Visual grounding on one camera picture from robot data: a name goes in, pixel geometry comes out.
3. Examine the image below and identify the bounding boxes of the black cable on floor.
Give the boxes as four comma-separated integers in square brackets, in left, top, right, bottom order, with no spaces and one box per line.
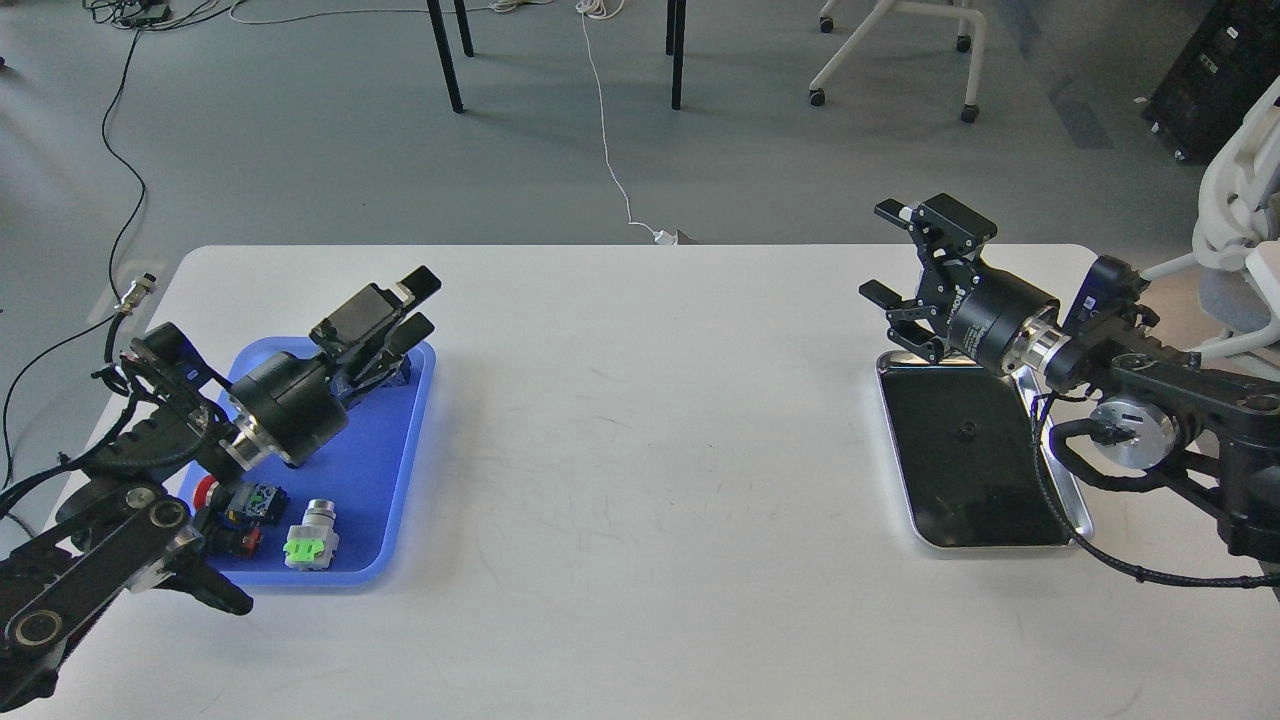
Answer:
[0,0,236,497]

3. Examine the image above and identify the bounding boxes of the grey green selector switch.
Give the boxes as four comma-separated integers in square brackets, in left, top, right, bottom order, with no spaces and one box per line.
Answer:
[282,498,340,571]

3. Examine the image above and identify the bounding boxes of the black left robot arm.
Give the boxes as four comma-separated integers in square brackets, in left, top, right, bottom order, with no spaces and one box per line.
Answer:
[3,266,442,711]

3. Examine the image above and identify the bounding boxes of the silver metal tray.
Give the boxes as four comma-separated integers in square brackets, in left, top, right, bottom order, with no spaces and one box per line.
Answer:
[876,351,1094,552]

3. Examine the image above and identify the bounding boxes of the red emergency stop button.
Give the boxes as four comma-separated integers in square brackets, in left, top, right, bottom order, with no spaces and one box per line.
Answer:
[195,477,291,527]

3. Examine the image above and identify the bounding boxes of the white cable on floor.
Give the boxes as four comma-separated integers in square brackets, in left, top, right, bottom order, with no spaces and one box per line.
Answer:
[492,0,681,245]

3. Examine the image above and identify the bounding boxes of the black table legs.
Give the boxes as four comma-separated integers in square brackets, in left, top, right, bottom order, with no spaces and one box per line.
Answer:
[428,0,689,114]

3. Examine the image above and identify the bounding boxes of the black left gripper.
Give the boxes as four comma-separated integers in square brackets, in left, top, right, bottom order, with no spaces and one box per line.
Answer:
[228,266,442,469]

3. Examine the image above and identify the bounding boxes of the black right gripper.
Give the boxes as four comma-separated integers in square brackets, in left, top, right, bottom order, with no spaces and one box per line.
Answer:
[859,193,1060,375]

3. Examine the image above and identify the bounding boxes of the white chair base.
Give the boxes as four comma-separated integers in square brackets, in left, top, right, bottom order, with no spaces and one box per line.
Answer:
[806,1,989,127]

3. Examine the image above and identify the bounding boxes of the blue plastic tray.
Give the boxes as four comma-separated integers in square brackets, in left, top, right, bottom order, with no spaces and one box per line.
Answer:
[210,342,436,589]

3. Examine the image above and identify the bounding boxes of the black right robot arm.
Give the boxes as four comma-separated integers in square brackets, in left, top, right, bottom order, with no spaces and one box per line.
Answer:
[859,193,1279,589]

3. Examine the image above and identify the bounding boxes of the black equipment case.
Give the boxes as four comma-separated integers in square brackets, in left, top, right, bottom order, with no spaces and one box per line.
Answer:
[1142,1,1279,164]

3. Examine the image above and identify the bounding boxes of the black red switch block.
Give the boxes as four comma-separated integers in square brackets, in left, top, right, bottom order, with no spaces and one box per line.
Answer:
[205,524,262,559]

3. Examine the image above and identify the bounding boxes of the white office chair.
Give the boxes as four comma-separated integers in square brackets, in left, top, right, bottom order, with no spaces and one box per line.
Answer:
[1140,81,1279,379]

